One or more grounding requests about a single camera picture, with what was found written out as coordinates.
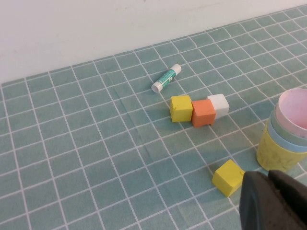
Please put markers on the yellow plastic cup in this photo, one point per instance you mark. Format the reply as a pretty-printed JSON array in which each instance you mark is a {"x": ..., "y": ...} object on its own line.
[{"x": 271, "y": 155}]

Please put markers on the light blue plastic cup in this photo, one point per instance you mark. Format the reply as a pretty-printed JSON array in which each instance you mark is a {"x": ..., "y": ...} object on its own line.
[{"x": 287, "y": 143}]

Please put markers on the white foam cube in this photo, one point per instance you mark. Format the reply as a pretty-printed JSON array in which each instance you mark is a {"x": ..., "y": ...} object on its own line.
[{"x": 220, "y": 105}]

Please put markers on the yellow foam cube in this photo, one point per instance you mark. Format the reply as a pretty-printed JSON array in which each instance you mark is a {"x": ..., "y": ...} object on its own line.
[
  {"x": 181, "y": 109},
  {"x": 227, "y": 179}
]

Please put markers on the green white glue stick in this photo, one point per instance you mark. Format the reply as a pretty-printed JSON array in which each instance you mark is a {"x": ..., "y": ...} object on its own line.
[{"x": 165, "y": 79}]

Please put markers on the pink plastic cup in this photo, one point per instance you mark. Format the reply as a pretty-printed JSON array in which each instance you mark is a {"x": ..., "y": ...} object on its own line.
[{"x": 295, "y": 107}]

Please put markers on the orange foam cube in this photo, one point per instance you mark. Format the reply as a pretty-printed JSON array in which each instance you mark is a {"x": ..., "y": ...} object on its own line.
[{"x": 202, "y": 115}]

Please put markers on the green plastic cup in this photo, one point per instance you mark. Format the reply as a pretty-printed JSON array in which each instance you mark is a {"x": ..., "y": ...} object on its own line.
[{"x": 274, "y": 123}]

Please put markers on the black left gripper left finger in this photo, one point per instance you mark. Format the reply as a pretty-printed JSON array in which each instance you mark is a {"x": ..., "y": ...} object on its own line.
[{"x": 261, "y": 208}]

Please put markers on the teal grid tablecloth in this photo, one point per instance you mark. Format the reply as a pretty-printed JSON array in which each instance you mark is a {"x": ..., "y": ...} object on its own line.
[{"x": 72, "y": 143}]

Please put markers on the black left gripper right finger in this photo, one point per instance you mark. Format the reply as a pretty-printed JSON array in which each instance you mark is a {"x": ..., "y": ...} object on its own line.
[{"x": 295, "y": 194}]

